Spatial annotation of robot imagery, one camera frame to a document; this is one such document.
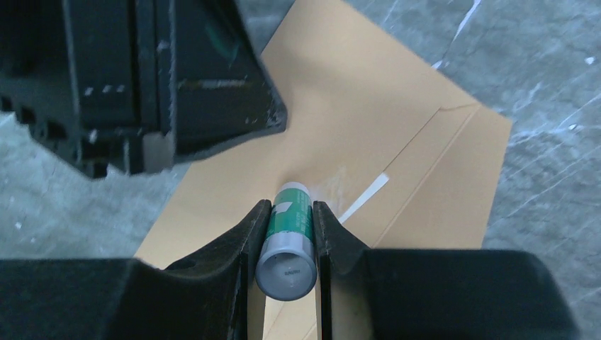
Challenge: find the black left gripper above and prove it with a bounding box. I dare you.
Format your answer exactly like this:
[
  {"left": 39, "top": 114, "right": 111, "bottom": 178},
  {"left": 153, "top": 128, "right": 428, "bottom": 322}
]
[{"left": 1, "top": 1, "right": 288, "bottom": 179}]

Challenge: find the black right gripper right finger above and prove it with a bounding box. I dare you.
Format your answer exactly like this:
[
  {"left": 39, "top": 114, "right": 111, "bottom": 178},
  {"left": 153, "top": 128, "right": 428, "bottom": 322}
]
[{"left": 313, "top": 201, "right": 580, "bottom": 339}]

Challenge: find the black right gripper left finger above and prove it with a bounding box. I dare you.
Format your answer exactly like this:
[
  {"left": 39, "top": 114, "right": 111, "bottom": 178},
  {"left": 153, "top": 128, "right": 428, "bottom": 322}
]
[{"left": 1, "top": 200, "right": 271, "bottom": 339}]

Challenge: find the green white glue stick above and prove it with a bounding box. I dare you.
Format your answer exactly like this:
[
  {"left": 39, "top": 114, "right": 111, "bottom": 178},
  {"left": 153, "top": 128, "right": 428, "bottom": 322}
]
[{"left": 255, "top": 182, "right": 318, "bottom": 302}]

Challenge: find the brown paper envelope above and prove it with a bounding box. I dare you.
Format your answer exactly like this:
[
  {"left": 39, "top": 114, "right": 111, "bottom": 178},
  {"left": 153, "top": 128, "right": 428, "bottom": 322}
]
[{"left": 133, "top": 0, "right": 514, "bottom": 340}]

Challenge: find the beige letter sheet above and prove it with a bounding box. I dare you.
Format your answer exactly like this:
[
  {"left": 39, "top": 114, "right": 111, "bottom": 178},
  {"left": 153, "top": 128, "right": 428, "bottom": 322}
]
[{"left": 338, "top": 173, "right": 389, "bottom": 223}]

